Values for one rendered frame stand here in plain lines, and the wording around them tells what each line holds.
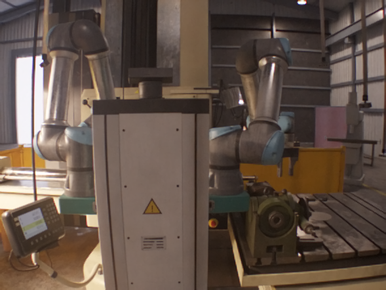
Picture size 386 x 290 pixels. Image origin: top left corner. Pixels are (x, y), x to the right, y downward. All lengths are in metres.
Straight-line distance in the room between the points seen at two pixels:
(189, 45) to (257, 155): 1.56
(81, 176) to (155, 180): 0.28
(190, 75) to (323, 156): 2.70
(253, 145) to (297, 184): 3.50
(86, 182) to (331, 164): 3.93
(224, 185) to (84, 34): 0.73
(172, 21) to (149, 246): 1.86
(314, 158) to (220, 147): 3.51
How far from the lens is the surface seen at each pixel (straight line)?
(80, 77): 2.57
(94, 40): 1.15
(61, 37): 1.21
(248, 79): 1.33
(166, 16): 2.49
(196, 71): 2.38
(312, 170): 4.49
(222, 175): 1.04
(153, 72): 0.90
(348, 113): 7.55
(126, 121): 0.89
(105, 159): 0.91
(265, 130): 1.01
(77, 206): 1.07
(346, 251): 1.80
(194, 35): 2.43
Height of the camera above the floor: 1.75
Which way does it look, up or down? 6 degrees down
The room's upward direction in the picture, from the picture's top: straight up
